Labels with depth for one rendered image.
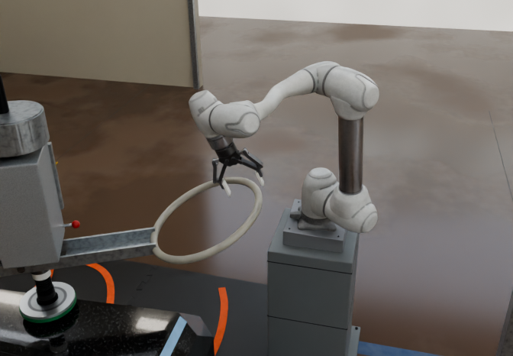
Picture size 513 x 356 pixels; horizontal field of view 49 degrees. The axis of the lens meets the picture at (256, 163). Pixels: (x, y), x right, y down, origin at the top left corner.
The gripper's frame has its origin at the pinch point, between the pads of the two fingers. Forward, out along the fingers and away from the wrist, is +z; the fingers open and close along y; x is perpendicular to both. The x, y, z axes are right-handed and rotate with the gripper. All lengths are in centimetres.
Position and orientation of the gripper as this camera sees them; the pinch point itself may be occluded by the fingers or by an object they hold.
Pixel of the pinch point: (245, 187)
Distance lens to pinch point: 213.9
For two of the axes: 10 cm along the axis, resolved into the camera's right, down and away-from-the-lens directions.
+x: -0.5, 5.4, -8.4
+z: 3.8, 7.9, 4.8
